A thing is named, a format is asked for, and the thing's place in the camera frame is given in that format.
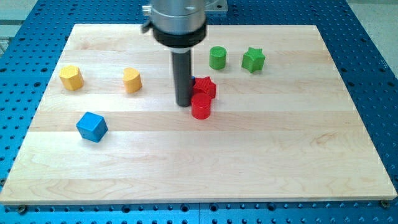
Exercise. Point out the red cylinder block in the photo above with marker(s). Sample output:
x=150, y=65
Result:
x=201, y=105

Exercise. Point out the yellow hexagon block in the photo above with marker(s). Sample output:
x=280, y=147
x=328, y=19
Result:
x=71, y=77

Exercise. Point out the red star block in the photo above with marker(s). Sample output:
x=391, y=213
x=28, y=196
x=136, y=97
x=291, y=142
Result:
x=205, y=85

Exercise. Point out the yellow half-moon block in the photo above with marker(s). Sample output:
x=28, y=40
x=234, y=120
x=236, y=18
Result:
x=132, y=80

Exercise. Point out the green cylinder block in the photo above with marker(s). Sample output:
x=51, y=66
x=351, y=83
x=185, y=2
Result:
x=217, y=58

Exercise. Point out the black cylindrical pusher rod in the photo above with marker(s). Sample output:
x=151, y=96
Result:
x=182, y=72

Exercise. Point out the light wooden board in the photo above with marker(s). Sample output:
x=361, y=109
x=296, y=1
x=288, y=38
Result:
x=289, y=132

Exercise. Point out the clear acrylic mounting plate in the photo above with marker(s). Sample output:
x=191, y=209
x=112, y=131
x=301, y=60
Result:
x=216, y=5

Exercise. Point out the green star block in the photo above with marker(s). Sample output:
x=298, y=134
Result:
x=253, y=60

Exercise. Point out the blue cube block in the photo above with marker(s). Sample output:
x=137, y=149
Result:
x=92, y=127

